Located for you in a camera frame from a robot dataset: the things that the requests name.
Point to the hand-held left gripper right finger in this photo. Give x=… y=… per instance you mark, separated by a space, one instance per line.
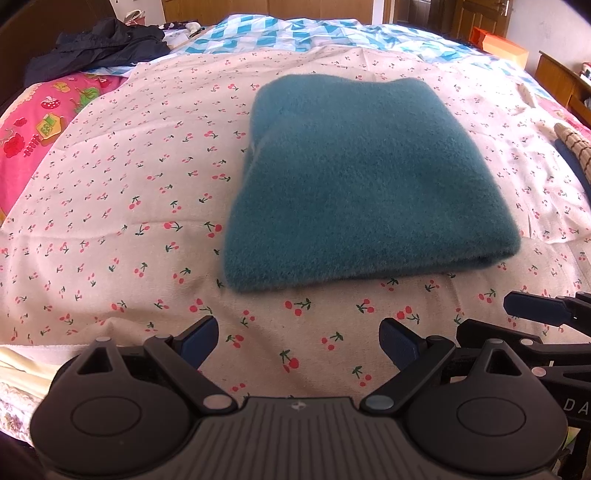
x=398 y=341

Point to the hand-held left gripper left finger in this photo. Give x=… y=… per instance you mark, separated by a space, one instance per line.
x=203 y=334

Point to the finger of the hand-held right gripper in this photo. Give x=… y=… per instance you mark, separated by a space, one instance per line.
x=512 y=333
x=531 y=307

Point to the teal fleece towel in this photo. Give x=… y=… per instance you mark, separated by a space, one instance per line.
x=351 y=184

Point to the cherry print bed sheet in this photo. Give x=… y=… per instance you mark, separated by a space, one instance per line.
x=138 y=194

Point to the beige striped cloth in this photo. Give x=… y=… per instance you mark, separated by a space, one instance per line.
x=577 y=145

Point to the cream cloth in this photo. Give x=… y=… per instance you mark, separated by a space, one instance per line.
x=27 y=369

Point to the pale floral cloth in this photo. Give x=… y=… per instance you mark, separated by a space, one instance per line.
x=18 y=410

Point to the wooden bedside cabinet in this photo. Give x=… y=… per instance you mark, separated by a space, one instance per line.
x=561 y=81

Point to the orange box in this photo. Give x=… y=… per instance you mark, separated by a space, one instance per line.
x=501 y=45

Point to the pink cartoon print pillow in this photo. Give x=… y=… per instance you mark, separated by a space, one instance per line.
x=37 y=124

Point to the wooden door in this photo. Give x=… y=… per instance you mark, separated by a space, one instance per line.
x=482 y=14

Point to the dark navy jacket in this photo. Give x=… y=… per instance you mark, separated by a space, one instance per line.
x=97 y=48

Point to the black white patterned cloth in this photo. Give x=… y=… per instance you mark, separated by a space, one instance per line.
x=182 y=28

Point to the blue white checked quilt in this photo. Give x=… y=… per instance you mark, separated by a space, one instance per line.
x=258 y=32

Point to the pink basket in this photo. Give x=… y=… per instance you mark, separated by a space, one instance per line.
x=136 y=16

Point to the dark brown headboard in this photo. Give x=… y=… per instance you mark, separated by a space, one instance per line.
x=11 y=69

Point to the wooden wardrobe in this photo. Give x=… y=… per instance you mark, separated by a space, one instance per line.
x=268 y=7

